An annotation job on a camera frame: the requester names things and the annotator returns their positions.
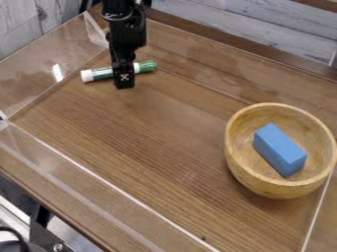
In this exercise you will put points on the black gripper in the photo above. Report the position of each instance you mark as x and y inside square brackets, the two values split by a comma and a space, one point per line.
[126, 17]

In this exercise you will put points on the green white marker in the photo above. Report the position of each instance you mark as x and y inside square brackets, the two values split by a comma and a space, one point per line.
[106, 72]

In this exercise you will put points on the brown wooden bowl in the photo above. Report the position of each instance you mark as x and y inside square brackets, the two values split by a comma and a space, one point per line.
[252, 170]

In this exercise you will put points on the clear acrylic corner brace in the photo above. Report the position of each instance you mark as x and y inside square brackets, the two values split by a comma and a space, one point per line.
[96, 32]

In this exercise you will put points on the blue foam block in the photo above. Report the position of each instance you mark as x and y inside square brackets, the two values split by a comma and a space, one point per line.
[280, 150]

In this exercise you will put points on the clear acrylic tray wall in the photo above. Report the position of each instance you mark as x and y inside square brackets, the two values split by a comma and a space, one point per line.
[126, 162]

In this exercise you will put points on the black metal table bracket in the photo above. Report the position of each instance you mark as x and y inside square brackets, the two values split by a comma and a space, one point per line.
[42, 236]

